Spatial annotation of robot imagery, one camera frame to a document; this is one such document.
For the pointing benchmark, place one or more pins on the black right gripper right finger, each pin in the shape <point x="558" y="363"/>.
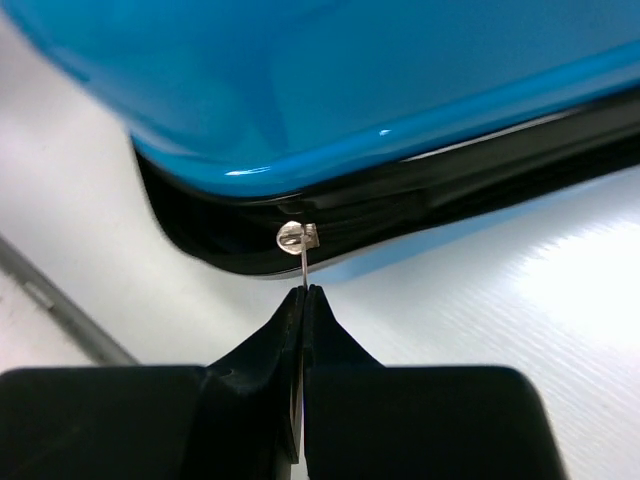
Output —
<point x="365" y="420"/>

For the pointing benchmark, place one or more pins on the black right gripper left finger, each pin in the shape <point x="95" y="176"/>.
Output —
<point x="237" y="418"/>

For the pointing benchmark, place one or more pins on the blue hard-shell suitcase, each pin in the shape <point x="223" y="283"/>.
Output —
<point x="383" y="127"/>

